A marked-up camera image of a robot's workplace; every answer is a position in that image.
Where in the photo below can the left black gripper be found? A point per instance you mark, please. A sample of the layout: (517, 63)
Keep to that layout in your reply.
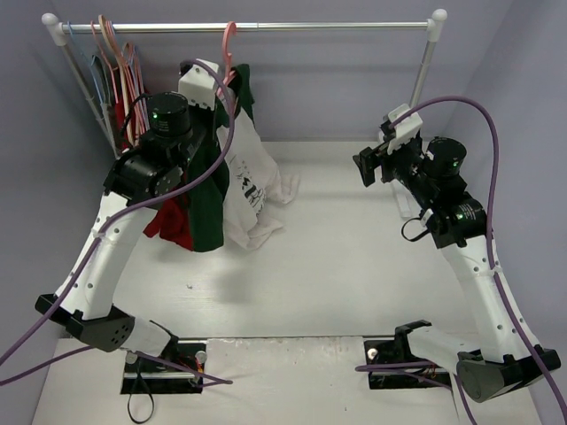
(205, 128)

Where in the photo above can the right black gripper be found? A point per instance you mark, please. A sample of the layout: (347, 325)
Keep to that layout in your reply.
(384, 162)

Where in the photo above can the white green raglan t shirt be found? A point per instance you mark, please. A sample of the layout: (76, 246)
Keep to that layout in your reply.
(229, 203)

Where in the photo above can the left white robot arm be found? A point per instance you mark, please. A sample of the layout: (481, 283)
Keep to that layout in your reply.
(83, 305)

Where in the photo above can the red t shirt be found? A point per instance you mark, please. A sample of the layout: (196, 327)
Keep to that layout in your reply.
(157, 165)

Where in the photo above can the beige wooden hanger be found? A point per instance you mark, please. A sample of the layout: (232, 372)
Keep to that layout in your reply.
(126, 80)

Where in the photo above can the blue plastic hanger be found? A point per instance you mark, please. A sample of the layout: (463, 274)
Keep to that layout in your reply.
(96, 71)

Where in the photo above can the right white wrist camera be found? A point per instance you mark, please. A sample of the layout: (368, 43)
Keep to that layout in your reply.
(402, 132)

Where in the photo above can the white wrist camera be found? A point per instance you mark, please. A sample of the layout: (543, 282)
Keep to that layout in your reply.
(197, 86)
(402, 132)

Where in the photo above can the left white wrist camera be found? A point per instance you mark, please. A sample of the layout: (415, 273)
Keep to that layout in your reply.
(197, 86)

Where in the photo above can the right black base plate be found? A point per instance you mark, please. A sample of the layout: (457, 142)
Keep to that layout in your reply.
(393, 370)

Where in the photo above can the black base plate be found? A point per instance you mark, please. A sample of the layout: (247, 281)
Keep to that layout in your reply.
(140, 375)
(393, 370)

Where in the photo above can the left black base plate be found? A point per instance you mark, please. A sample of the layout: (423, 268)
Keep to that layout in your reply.
(140, 375)

